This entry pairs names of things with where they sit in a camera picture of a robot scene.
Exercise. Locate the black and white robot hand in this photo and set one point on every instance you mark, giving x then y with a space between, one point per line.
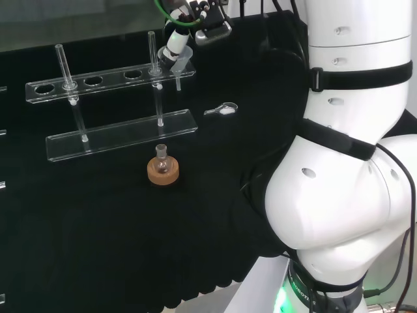
177 40

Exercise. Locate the clear plastic funnel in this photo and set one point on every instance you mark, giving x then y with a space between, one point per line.
178 81

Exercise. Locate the glass weighing funnel with powder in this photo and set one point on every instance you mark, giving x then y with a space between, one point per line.
228 110

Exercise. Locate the clear acrylic funnel stand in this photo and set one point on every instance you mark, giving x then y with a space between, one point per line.
130 132

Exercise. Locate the black tripod pole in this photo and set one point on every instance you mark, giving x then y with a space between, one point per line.
242 7

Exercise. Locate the small round-bottom glass flask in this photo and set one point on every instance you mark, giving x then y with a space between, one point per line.
161 164

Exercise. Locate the black bench cloth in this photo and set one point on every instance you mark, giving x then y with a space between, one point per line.
97 228

